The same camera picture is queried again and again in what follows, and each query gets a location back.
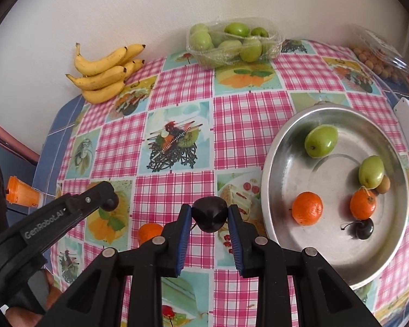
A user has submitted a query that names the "small orange tangerine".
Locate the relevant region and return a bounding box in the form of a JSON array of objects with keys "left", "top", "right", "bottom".
[{"left": 137, "top": 223, "right": 163, "bottom": 246}]

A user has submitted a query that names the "dark cherry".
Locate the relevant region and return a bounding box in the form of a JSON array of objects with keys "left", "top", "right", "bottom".
[
  {"left": 341, "top": 218, "right": 374, "bottom": 241},
  {"left": 191, "top": 196, "right": 228, "bottom": 233}
]

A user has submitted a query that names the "orange tangerine with stem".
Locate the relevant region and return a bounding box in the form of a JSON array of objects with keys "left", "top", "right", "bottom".
[{"left": 350, "top": 186, "right": 377, "bottom": 220}]

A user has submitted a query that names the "brown longan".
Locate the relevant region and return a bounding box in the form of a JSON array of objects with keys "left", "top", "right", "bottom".
[{"left": 376, "top": 175, "right": 391, "bottom": 194}]

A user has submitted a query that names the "small green jujube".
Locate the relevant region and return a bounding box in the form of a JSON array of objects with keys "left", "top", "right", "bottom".
[{"left": 358, "top": 155, "right": 385, "bottom": 190}]

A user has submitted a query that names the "large green jujube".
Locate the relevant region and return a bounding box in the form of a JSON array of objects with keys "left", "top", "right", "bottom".
[{"left": 304, "top": 125, "right": 338, "bottom": 158}]

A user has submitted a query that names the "plastic tray of green fruits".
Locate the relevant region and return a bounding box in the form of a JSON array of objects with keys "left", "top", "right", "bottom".
[{"left": 186, "top": 17, "right": 284, "bottom": 69}]

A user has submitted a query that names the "orange tube bottle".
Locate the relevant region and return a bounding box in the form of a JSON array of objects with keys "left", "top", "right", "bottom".
[{"left": 6, "top": 176, "right": 41, "bottom": 208}]

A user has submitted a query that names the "large steel plate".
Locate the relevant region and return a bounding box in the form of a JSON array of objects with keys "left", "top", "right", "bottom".
[{"left": 261, "top": 103, "right": 409, "bottom": 289}]

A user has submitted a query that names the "checkered fruit-print tablecloth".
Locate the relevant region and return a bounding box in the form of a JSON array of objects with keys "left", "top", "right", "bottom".
[{"left": 51, "top": 40, "right": 409, "bottom": 326}]

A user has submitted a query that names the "yellow banana bunch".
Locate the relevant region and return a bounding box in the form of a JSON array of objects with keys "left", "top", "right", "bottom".
[{"left": 65, "top": 43, "right": 146, "bottom": 104}]

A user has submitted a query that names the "clear box of longans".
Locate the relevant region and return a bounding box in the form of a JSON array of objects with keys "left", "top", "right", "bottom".
[{"left": 351, "top": 25, "right": 409, "bottom": 82}]

